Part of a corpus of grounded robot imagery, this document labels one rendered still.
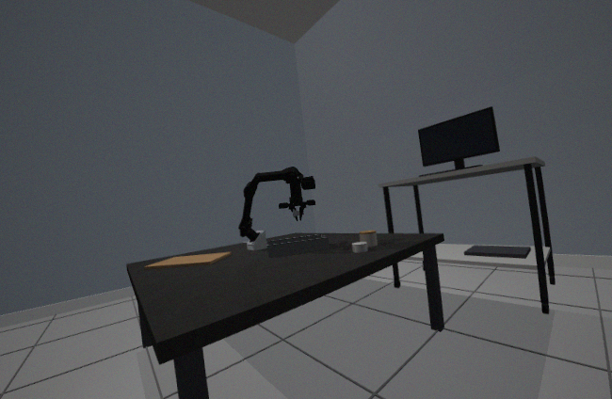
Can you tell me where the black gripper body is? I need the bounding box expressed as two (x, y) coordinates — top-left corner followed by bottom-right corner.
(279, 190), (315, 209)

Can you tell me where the grey roasting tin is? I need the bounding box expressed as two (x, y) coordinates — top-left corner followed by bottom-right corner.
(267, 234), (330, 258)

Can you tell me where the light brown wooden board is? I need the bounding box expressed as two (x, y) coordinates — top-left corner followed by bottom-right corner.
(144, 252), (232, 270)

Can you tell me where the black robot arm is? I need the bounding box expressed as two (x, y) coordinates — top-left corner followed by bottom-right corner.
(238, 167), (315, 242)

